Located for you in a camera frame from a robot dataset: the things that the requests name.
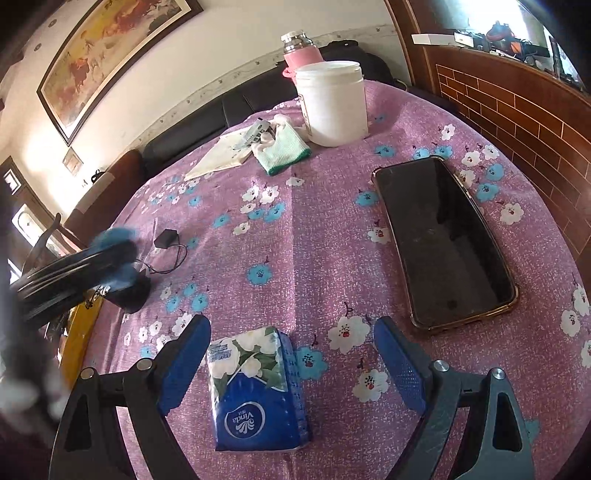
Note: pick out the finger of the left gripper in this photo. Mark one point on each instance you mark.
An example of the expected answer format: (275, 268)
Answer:
(57, 287)

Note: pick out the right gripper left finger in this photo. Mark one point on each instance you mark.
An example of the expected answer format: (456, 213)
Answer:
(89, 443)

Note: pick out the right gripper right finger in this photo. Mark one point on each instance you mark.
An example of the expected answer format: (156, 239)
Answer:
(495, 442)

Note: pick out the blue towel bundle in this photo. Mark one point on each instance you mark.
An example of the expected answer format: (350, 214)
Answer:
(118, 252)

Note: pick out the blue Vinda tissue pack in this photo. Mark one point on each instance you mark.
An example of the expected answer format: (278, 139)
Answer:
(256, 397)

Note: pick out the dark wooden chair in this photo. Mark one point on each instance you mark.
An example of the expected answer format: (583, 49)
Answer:
(40, 255)

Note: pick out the yellow cardboard box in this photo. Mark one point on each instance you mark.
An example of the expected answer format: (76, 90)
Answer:
(74, 341)

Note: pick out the black smartphone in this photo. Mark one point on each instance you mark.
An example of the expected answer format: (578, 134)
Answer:
(454, 269)

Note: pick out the white paper booklet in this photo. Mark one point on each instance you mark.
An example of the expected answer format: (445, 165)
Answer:
(232, 149)

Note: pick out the black leather sofa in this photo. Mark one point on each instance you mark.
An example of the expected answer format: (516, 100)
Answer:
(263, 92)

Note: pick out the purple floral tablecloth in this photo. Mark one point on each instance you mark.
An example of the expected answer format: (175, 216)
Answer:
(309, 251)

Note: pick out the framed painting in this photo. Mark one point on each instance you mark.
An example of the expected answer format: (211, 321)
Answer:
(109, 38)

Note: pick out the white green work glove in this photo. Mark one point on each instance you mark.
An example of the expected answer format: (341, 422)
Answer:
(280, 147)

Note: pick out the pink water bottle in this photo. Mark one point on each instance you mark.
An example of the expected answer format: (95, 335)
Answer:
(298, 51)

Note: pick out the white plastic tub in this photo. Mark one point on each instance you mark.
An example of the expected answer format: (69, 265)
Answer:
(333, 102)

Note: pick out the black cup with cables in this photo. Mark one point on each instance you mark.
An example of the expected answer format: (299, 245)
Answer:
(130, 287)

